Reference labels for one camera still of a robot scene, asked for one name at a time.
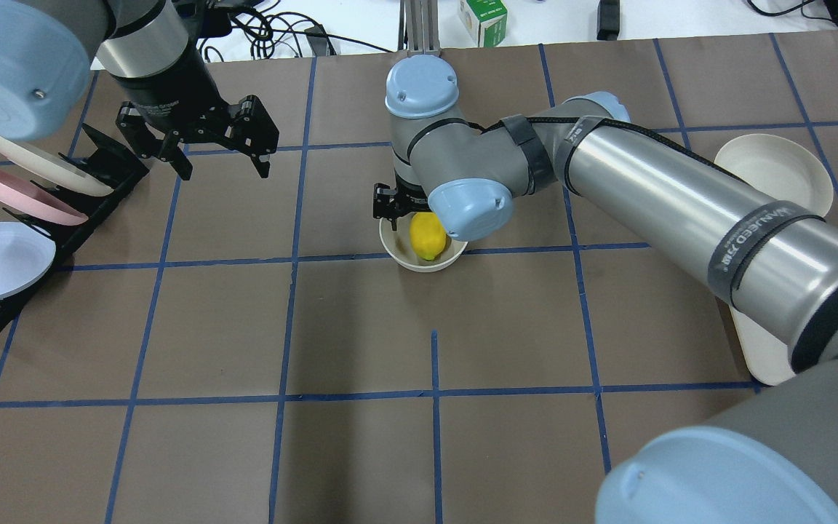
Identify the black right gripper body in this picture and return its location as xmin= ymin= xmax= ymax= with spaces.
xmin=372 ymin=178 xmax=431 ymax=219

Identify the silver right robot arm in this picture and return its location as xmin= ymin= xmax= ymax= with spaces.
xmin=375 ymin=55 xmax=838 ymax=523

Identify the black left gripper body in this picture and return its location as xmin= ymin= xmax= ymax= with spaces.
xmin=114 ymin=55 xmax=230 ymax=158

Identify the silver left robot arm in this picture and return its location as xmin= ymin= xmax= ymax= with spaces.
xmin=0 ymin=1 xmax=279 ymax=181

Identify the cream round plate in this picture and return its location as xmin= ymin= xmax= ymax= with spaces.
xmin=714 ymin=134 xmax=834 ymax=218

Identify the yellow lemon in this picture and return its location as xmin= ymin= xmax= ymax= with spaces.
xmin=409 ymin=212 xmax=448 ymax=261

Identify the green white carton box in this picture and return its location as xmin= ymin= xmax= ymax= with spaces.
xmin=458 ymin=1 xmax=508 ymax=47

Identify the cream rectangular tray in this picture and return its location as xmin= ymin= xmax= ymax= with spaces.
xmin=729 ymin=308 xmax=796 ymax=386

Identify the white ceramic bowl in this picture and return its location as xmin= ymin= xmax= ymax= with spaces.
xmin=378 ymin=212 xmax=468 ymax=273

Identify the cream plate in rack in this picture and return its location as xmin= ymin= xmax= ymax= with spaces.
xmin=0 ymin=136 xmax=113 ymax=198

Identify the pink plate in rack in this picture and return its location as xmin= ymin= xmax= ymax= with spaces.
xmin=0 ymin=169 xmax=89 ymax=226

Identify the black plate rack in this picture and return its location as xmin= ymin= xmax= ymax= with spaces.
xmin=0 ymin=125 xmax=149 ymax=332

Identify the aluminium frame post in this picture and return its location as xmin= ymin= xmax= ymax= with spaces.
xmin=398 ymin=0 xmax=440 ymax=57

